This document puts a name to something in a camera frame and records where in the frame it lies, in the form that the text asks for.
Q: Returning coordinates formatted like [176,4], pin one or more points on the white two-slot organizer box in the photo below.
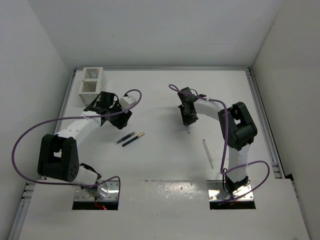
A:
[97,85]

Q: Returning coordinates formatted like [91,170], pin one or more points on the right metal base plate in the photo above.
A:
[217,193]

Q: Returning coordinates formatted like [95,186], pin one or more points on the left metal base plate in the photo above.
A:
[106,192]

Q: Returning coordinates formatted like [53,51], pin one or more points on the thin clear silver stick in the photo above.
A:
[208,153]

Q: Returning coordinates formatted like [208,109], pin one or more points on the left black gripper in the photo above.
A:
[122,121]

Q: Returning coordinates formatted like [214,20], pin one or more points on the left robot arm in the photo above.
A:
[59,157]

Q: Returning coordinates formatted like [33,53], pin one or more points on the black clear mascara tube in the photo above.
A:
[188,129]

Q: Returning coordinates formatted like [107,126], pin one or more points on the aluminium frame rail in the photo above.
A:
[276,164]

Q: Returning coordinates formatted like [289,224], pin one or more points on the dark green gold pencil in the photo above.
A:
[133,139]

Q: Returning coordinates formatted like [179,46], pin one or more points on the black grey makeup pencil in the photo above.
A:
[126,137]

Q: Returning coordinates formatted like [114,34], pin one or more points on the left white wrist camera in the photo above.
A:
[127,101]

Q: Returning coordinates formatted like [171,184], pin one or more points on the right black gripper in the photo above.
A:
[187,120]

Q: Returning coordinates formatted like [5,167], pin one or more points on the metal base plate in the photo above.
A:
[217,193]
[106,192]

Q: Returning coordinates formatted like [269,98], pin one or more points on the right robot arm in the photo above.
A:
[237,127]

